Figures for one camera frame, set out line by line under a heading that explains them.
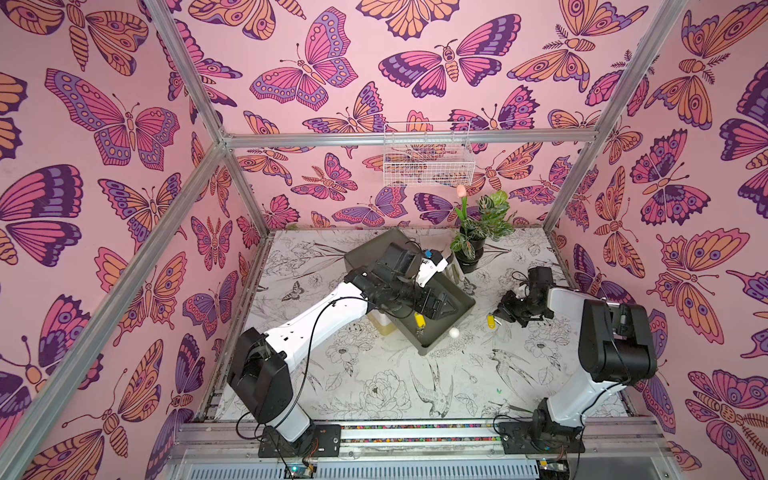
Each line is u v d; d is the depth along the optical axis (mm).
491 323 945
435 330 763
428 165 1060
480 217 900
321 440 734
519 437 734
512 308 854
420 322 781
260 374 420
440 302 645
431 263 674
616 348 479
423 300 649
